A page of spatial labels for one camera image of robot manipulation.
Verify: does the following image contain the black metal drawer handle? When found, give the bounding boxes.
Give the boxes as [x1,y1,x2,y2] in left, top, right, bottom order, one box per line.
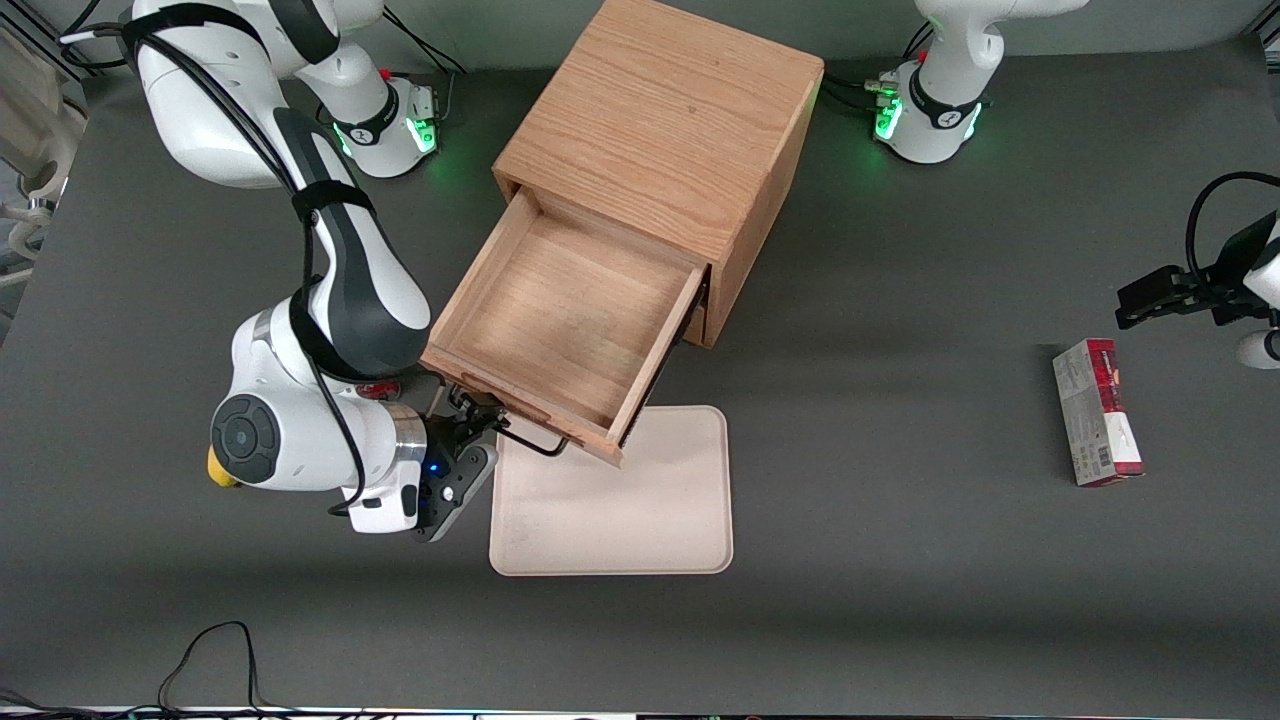
[495,423,571,459]

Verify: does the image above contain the wooden drawer cabinet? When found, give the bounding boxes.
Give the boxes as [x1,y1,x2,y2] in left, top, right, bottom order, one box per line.
[493,0,826,350]

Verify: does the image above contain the red grey carton box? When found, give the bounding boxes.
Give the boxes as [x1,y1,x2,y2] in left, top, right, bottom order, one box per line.
[1052,338,1146,488]

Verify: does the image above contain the cream plastic tray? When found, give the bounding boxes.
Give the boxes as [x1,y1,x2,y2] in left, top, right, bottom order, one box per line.
[489,405,734,577]

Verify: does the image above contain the white plastic equipment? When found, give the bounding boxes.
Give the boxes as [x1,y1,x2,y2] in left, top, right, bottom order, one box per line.
[0,25,89,291]

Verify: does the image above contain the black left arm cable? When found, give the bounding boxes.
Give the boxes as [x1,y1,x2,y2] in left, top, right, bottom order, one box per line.
[1186,172,1280,291]

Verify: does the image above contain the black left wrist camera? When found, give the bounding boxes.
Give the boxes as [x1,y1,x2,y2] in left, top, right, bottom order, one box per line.
[1205,215,1276,326]

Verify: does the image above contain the dark grey right wrist camera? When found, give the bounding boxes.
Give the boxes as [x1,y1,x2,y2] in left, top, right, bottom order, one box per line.
[413,445,499,544]

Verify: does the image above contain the black cable on table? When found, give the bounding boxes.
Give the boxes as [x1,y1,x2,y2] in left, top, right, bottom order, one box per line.
[155,621,266,715]

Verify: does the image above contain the black left base cables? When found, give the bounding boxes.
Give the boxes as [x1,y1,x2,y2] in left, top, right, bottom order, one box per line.
[820,75,901,119]

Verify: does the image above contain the black base cables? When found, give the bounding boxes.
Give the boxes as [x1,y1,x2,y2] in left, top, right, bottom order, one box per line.
[820,75,901,119]
[380,8,467,126]

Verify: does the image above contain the black right base cables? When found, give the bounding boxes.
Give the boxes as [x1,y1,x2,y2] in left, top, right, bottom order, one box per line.
[380,8,467,126]

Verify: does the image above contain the aluminium frame rail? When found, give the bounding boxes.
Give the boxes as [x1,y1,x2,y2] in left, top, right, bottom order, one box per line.
[0,0,106,79]

